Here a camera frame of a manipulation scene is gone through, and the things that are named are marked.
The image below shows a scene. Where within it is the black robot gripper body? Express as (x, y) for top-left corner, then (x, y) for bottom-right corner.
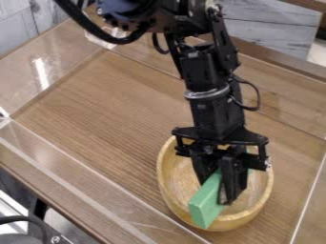
(172, 93), (268, 171)

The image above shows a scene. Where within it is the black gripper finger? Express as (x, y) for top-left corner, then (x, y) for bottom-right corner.
(191, 152), (218, 184)
(216, 155), (248, 205)

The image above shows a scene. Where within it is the green rectangular block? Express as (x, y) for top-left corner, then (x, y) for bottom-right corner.
(187, 146), (256, 230)

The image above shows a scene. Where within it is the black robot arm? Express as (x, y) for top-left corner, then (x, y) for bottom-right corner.
(95, 0), (268, 205)

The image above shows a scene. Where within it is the light wooden oval bowl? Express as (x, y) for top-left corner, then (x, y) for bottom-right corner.
(156, 136), (274, 232)

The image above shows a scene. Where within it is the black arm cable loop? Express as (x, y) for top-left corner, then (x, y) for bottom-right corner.
(228, 74), (260, 112)

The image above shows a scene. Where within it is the clear acrylic corner bracket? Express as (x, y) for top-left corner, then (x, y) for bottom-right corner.
(84, 27), (127, 50)

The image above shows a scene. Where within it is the thick black corrugated arm cable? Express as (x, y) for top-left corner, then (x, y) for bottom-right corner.
(52, 0), (154, 46)

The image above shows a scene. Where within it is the black table leg bracket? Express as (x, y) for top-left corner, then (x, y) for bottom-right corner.
(27, 197), (75, 244)

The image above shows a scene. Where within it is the black cable under table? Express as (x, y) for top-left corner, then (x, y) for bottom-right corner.
(0, 214), (49, 244)

